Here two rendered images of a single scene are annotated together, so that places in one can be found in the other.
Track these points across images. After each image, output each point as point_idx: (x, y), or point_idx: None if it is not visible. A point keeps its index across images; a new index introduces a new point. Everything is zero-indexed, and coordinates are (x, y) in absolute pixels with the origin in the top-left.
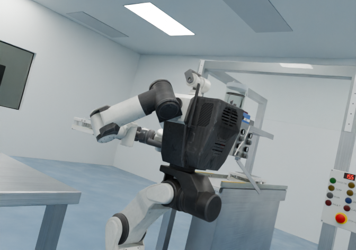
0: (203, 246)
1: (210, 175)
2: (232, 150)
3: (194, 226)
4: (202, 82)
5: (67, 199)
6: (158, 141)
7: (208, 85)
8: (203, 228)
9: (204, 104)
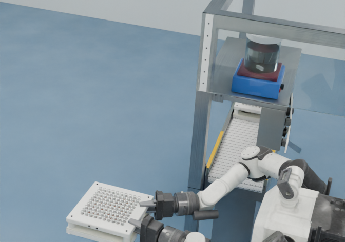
0: (239, 238)
1: (221, 139)
2: (278, 144)
3: (221, 219)
4: (299, 184)
5: None
6: (208, 212)
7: (303, 177)
8: (235, 219)
9: (324, 240)
